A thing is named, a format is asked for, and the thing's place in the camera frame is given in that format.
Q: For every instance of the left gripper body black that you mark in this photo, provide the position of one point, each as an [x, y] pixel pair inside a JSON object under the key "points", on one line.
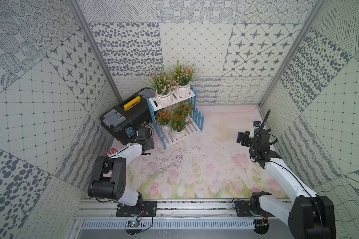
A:
{"points": [[144, 133]]}

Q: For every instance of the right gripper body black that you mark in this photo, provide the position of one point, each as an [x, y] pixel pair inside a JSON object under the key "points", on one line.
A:
{"points": [[253, 145]]}

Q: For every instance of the orange flower pot front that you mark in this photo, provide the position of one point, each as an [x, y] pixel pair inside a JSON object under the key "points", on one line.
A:
{"points": [[163, 118]]}

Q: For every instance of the red flower pot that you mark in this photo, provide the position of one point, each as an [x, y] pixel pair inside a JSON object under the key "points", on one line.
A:
{"points": [[178, 125], [184, 109]]}

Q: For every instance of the pink flower pot back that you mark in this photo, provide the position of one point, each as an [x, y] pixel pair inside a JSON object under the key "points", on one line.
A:
{"points": [[164, 84]]}

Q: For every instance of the pink flower pot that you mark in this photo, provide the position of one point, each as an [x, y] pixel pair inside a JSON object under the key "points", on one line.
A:
{"points": [[182, 75], [164, 84]]}

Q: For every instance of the pink flower pot front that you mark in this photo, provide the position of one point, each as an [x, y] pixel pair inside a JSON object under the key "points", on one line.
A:
{"points": [[182, 75]]}

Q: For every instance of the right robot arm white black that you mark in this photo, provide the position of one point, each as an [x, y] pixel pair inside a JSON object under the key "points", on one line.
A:
{"points": [[309, 215]]}

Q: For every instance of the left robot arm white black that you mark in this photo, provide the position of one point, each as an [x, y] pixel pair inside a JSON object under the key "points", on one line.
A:
{"points": [[108, 177]]}

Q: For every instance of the blue white two-tier rack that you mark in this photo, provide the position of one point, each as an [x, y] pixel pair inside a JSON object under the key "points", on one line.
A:
{"points": [[195, 122]]}

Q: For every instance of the red white glove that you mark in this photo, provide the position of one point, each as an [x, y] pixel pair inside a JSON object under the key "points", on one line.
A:
{"points": [[111, 152]]}

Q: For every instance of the floral pink table mat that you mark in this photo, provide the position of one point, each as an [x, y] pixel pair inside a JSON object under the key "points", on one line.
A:
{"points": [[207, 165]]}

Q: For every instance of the black toolbox yellow handle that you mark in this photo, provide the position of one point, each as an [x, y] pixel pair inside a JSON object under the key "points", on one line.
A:
{"points": [[123, 120]]}

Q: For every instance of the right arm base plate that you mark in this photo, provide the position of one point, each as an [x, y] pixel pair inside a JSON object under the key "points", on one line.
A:
{"points": [[242, 208]]}

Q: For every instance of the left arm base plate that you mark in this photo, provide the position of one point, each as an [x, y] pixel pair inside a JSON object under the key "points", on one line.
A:
{"points": [[145, 208]]}

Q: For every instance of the aluminium mounting rail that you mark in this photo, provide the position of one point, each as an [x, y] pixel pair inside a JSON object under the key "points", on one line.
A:
{"points": [[166, 209]]}

